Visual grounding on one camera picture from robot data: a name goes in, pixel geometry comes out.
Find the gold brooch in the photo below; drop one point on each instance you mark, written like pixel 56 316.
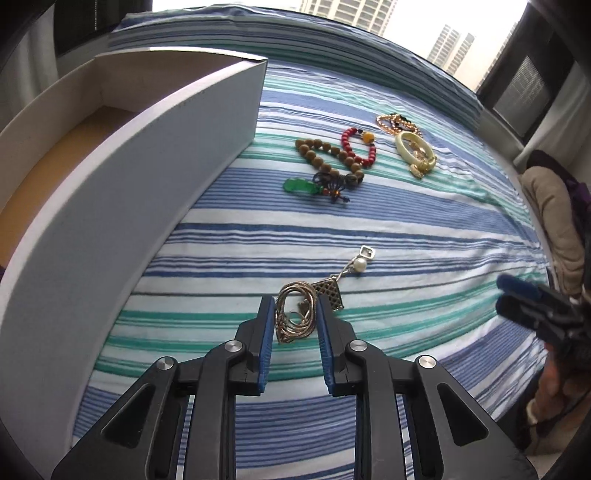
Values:
pixel 422 167

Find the person's right hand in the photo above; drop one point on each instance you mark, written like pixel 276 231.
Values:
pixel 551 392

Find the pearl and lattice pendant charm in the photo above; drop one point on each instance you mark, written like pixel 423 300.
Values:
pixel 331 293

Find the white cardboard box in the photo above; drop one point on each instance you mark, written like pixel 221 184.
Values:
pixel 115 207

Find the beige cushion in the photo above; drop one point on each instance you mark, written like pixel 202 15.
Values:
pixel 554 217

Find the pale jade bangle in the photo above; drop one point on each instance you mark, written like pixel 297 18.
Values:
pixel 400 148

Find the large high-rise building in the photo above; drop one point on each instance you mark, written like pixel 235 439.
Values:
pixel 351 14

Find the slim twin high-rise building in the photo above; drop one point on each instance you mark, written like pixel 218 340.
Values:
pixel 450 50

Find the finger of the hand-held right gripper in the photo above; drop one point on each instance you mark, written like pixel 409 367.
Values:
pixel 521 311
pixel 521 288

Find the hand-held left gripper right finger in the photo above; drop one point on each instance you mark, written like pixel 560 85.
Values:
pixel 325 348

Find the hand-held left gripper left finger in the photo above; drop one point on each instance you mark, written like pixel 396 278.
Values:
pixel 267 344

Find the window blind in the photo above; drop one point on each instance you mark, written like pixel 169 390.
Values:
pixel 526 87

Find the blue green striped bed sheet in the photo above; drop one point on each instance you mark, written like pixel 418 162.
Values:
pixel 415 258

